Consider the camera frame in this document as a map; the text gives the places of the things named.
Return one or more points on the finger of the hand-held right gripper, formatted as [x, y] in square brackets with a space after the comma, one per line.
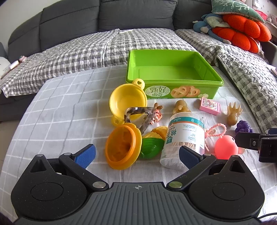
[246, 140]

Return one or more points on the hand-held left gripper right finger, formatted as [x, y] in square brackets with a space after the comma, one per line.
[190, 159]

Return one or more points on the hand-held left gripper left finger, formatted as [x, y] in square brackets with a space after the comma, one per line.
[85, 156]

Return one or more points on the clear cotton swab jar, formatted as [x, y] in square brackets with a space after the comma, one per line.
[186, 134]

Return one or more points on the orange toy cup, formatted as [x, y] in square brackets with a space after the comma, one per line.
[121, 149]

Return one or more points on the toy corn with green husk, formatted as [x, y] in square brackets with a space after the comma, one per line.
[151, 147]

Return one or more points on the green plastic box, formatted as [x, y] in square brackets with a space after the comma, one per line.
[173, 71]

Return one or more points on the purple toy grapes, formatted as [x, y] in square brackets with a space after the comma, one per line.
[243, 126]

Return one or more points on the amber hand-shaped hair clip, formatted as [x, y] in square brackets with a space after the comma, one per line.
[232, 118]

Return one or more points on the small pink box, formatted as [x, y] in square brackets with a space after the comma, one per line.
[208, 106]

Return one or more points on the small brown figurine toy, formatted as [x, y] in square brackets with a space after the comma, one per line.
[157, 115]

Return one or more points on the tortoiseshell triangular hair clip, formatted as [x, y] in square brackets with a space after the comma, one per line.
[128, 114]

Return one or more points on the grey quilted blanket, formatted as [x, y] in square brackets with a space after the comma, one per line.
[248, 75]

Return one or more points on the yellow toy pot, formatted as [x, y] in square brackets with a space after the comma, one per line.
[123, 101]

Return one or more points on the orange pumpkin cushion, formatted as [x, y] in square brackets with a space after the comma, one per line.
[240, 41]
[251, 28]

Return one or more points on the large checked sofa cover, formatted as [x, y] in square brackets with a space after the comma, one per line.
[75, 54]

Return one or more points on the small checked sofa cover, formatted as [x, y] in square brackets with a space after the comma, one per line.
[201, 43]

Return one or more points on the small pink item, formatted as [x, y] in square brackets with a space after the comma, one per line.
[16, 63]

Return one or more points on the white printed pillow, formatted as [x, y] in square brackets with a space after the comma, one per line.
[3, 67]

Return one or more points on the blue plush monkey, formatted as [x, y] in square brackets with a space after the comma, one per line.
[203, 26]

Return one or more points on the white stick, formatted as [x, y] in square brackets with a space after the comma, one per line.
[126, 31]

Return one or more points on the green leaf-print pillow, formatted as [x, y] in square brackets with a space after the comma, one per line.
[235, 8]

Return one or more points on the grey sofa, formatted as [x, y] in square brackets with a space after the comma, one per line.
[71, 19]

